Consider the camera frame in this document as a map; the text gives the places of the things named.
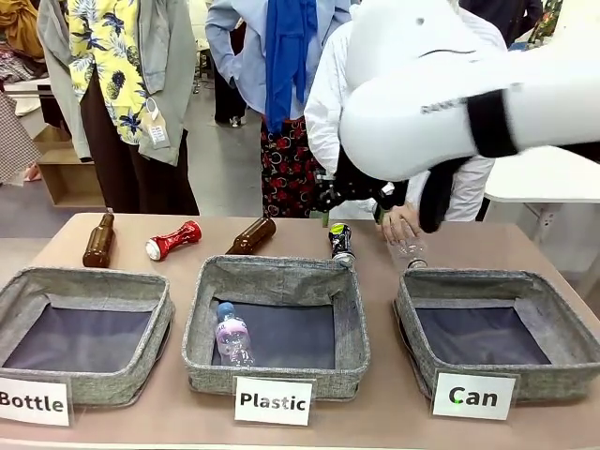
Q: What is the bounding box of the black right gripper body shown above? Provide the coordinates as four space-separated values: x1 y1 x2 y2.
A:
312 148 410 218

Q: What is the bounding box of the wooden shelf unit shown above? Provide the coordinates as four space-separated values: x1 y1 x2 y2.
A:
36 126 107 208

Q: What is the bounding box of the grey fabric basket labelled Can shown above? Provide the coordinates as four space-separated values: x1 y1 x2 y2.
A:
393 267 600 403

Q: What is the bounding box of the orange cloth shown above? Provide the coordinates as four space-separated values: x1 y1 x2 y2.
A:
0 0 44 58

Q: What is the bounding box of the grey fabric basket labelled Plastic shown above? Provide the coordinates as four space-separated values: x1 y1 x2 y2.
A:
181 255 371 396

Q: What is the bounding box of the plastic bottle with blue cap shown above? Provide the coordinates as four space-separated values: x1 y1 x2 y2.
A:
214 301 256 368

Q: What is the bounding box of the person in white coat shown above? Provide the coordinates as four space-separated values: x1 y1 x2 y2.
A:
303 4 510 224

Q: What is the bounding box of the person in dark clothing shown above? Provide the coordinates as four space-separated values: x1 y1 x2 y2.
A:
458 0 545 48

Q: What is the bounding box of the blue scarf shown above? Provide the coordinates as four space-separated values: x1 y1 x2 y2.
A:
264 0 320 135

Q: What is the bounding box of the checked cloth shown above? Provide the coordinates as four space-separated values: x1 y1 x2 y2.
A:
0 91 43 187

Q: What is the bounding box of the paper tag on grey jacket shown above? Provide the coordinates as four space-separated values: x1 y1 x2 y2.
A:
145 116 171 150

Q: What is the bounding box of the white Bottle label sign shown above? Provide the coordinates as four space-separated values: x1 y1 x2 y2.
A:
0 376 71 428

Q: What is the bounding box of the white side table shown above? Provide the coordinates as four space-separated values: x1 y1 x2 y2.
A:
484 144 600 205

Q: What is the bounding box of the person in dark trousers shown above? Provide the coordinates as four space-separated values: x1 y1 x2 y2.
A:
213 22 248 128

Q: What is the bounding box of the person in light blue shirt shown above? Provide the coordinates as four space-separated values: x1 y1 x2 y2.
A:
204 0 353 219

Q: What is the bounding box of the white Plastic label sign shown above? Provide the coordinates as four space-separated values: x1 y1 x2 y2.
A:
232 376 316 427

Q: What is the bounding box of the brown glass bottle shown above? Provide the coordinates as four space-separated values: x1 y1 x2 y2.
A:
225 217 278 257
82 211 117 269

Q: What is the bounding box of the person's bare hand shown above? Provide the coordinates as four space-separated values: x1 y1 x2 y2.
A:
382 203 423 246

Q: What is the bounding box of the black crushed drink can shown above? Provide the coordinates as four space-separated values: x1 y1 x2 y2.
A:
327 222 357 267

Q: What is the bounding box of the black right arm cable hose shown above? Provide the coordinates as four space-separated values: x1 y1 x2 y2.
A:
418 157 471 234

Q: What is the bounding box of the white Can label sign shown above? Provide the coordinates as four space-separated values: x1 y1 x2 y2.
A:
430 369 517 422

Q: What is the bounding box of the grey fabric basket labelled Bottle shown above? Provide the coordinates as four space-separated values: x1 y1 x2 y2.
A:
0 266 175 408

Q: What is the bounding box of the person in yellow floral shirt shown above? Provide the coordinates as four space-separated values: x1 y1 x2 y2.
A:
36 0 201 216

